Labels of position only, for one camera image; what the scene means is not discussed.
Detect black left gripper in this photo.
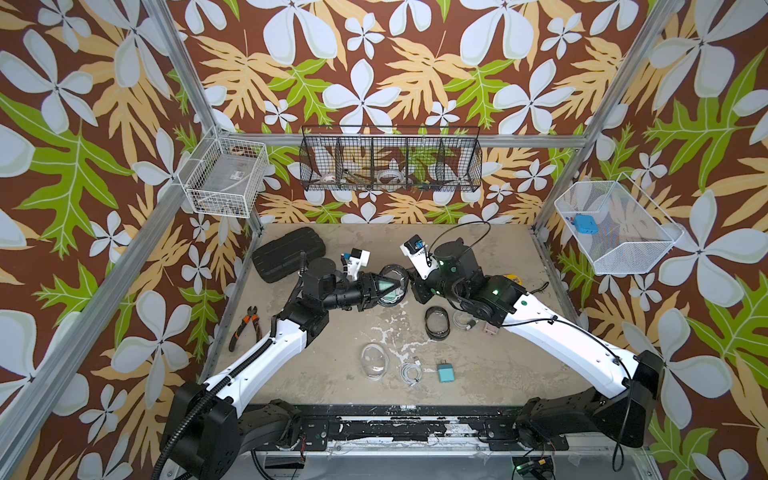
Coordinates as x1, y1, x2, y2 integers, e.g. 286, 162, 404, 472
319, 273, 397, 314

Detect green charger plug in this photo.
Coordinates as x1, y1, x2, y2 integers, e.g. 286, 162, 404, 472
384, 287, 402, 302

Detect pink charger plug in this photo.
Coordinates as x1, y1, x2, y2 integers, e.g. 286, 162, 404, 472
483, 323, 499, 336

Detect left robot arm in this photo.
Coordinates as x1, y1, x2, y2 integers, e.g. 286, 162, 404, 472
151, 258, 409, 479

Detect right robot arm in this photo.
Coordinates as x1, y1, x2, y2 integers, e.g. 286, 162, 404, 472
400, 235, 664, 448

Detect yellow tape measure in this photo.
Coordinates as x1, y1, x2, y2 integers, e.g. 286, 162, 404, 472
504, 274, 522, 285

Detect teal charger plug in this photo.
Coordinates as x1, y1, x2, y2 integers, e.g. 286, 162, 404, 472
436, 363, 455, 383

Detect black hard plastic case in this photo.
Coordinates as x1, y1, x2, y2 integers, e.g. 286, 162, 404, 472
251, 227, 326, 284

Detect orange black pliers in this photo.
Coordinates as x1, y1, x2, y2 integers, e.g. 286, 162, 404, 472
227, 305, 264, 353

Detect blue object in basket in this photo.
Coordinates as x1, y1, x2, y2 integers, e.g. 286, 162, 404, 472
571, 214, 599, 235

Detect white mesh basket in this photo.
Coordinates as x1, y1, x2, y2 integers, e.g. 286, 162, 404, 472
555, 174, 684, 276

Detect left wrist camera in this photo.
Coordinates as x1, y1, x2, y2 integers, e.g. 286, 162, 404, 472
341, 248, 370, 281

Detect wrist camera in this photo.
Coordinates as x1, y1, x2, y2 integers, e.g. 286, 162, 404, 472
341, 248, 370, 281
400, 235, 437, 280

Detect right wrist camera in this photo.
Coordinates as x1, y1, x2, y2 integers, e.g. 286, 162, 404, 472
400, 235, 437, 280

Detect white usb cable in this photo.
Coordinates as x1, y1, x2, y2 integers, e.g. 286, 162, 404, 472
398, 358, 425, 388

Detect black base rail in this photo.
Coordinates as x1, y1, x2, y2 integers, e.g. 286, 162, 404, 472
251, 404, 571, 452

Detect black wire basket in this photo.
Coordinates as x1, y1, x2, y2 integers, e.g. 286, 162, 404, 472
297, 125, 483, 192

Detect white wire basket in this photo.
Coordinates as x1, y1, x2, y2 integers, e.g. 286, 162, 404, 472
179, 128, 270, 219

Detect aluminium frame post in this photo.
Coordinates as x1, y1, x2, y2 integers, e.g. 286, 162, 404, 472
142, 1, 263, 234

